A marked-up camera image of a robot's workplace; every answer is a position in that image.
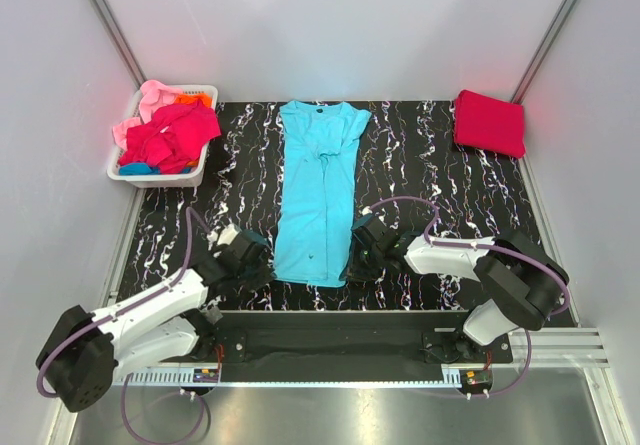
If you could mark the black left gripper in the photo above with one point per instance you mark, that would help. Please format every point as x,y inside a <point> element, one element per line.
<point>264,276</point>

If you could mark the cyan t shirt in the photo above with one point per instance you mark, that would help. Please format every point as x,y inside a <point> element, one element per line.
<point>321,144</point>

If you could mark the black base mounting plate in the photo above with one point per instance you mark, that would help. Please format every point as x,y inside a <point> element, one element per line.
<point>333,347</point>

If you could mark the blue t shirt in basket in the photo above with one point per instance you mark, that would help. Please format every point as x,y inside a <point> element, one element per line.
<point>143,169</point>

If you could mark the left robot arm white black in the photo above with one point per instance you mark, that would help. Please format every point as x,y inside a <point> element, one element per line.
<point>87,351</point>

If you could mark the orange t shirt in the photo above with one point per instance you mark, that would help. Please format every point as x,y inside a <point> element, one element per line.
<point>188,99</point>

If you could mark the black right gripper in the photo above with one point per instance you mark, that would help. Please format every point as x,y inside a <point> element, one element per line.
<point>354,271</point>

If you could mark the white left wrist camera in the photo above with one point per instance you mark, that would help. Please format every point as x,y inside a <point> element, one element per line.
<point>219,241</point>

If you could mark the magenta t shirt in basket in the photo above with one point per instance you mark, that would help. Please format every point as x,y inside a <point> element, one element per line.
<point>172,139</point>

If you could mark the light pink t shirt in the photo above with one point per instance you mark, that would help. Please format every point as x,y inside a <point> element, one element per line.
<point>154,95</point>

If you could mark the folded red t shirt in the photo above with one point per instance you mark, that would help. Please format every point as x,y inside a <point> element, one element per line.
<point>489,124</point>

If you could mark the aluminium frame rail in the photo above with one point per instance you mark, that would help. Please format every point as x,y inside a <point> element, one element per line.
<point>566,347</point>

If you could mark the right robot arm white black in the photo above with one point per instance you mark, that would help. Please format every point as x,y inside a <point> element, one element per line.
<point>525,286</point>

